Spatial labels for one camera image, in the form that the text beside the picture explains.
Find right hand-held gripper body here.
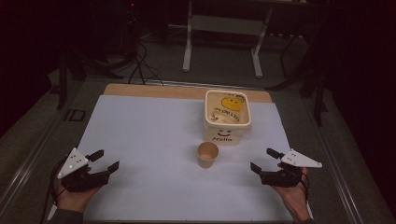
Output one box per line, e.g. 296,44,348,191
259,148,323,189

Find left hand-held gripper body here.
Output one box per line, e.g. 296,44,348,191
57,147,111,193

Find person's left hand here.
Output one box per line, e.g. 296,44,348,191
55,174,103,215

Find person's right hand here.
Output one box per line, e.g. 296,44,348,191
272,167,312,222

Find white table mat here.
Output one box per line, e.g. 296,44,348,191
47,94,315,223

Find black floor socket box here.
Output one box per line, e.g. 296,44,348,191
63,108,87,122

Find white smiley face bin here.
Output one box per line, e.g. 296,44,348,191
203,89,253,147

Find brown paper cup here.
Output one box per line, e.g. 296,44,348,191
196,141,220,170

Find yellow smiley snack packet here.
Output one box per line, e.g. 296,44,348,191
207,92,250,125

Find black metal stand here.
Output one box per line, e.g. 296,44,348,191
56,50,87,111
264,29,330,127

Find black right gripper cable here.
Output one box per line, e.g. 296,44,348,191
299,171,310,200

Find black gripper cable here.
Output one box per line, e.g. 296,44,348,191
299,171,310,200
49,157,68,206

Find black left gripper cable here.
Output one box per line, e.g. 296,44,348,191
49,157,68,206

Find black floor cables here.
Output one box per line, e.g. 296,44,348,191
127,40,164,86

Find white metal desk frame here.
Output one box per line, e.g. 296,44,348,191
167,0,310,79

